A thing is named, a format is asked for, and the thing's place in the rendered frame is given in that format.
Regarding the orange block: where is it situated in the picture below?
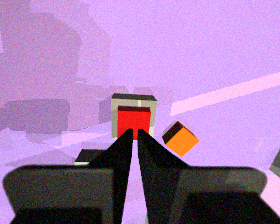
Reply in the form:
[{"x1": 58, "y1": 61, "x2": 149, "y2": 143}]
[{"x1": 162, "y1": 121, "x2": 199, "y2": 157}]

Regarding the red button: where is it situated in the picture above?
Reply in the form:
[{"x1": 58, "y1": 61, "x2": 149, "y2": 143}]
[{"x1": 111, "y1": 93, "x2": 158, "y2": 140}]

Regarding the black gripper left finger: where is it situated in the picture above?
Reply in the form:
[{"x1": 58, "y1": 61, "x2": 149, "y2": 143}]
[{"x1": 2, "y1": 128, "x2": 133, "y2": 224}]

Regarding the blue button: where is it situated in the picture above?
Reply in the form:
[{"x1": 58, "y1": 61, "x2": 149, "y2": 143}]
[{"x1": 74, "y1": 149, "x2": 105, "y2": 165}]

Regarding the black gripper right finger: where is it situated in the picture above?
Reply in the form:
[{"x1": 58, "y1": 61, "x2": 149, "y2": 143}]
[{"x1": 137, "y1": 129, "x2": 269, "y2": 224}]

